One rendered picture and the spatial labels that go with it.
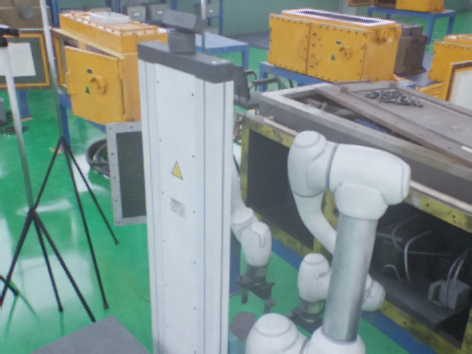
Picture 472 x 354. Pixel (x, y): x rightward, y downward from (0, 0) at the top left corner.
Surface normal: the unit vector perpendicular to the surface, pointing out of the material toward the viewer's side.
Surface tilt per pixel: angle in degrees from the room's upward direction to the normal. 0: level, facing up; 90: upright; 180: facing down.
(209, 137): 90
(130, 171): 90
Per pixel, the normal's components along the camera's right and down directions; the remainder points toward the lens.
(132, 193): 0.29, 0.41
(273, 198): 0.55, 0.36
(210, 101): -0.76, 0.26
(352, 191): -0.46, 0.31
